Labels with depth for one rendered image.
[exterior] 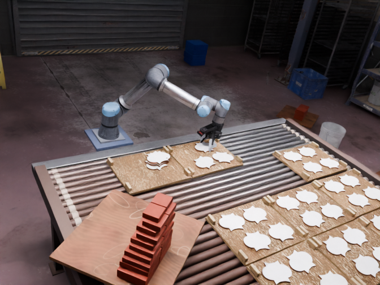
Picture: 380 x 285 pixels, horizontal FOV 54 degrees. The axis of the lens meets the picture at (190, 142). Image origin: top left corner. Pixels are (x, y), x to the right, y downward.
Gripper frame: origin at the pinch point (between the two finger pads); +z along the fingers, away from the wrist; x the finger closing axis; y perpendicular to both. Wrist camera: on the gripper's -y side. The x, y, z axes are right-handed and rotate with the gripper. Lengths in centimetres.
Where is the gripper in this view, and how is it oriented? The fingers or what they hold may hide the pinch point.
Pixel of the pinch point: (204, 146)
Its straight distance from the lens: 257.5
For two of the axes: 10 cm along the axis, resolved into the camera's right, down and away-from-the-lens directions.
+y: 7.7, 0.4, 6.3
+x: -5.3, -5.0, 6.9
